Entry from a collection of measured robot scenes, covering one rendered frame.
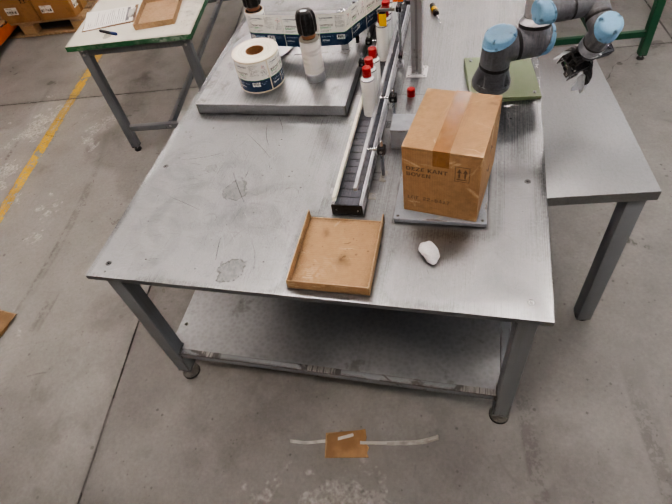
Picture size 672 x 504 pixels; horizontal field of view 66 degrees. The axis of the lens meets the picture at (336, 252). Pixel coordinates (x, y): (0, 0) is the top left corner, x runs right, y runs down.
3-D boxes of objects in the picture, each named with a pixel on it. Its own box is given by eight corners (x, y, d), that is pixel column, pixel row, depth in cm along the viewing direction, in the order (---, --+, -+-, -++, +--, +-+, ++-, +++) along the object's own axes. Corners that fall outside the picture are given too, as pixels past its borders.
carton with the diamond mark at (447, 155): (427, 151, 189) (427, 87, 168) (494, 161, 181) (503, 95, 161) (403, 209, 173) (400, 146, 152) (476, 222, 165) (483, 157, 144)
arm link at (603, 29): (621, 4, 148) (629, 31, 147) (604, 24, 158) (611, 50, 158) (594, 10, 148) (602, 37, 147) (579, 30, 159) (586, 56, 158)
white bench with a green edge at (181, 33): (189, 19, 473) (153, -79, 412) (268, 10, 463) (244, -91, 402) (126, 156, 354) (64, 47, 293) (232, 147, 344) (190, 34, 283)
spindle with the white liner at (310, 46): (308, 71, 228) (295, 4, 205) (328, 71, 226) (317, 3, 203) (303, 83, 223) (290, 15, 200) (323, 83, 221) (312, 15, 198)
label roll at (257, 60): (232, 90, 227) (222, 60, 216) (254, 65, 238) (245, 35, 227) (272, 96, 220) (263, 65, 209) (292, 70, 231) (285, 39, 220)
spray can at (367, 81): (365, 110, 205) (360, 63, 189) (378, 110, 204) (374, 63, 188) (363, 118, 202) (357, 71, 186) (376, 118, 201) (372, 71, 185)
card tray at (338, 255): (310, 217, 179) (308, 209, 176) (384, 221, 173) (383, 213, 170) (287, 287, 161) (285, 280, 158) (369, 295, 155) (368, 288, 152)
